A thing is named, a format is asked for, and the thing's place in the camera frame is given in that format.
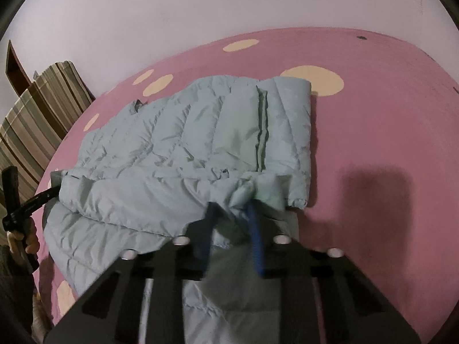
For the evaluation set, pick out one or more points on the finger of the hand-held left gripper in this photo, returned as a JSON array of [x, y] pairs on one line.
[[39, 200]]

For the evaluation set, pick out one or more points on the pink polka-dot bed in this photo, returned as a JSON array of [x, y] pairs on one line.
[[358, 132]]

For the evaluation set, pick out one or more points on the person's left hand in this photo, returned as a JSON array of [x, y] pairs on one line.
[[33, 238]]

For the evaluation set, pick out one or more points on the brown wooden door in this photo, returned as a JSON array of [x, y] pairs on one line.
[[14, 71]]

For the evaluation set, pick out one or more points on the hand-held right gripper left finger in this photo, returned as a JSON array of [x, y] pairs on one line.
[[207, 240]]

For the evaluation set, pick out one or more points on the person's left forearm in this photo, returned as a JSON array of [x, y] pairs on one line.
[[14, 294]]

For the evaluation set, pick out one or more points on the light blue quilted jacket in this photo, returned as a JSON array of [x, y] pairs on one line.
[[161, 143]]

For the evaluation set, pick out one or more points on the striped fabric headboard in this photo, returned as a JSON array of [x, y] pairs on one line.
[[43, 107]]

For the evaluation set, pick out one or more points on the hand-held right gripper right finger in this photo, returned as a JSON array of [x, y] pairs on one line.
[[256, 243]]

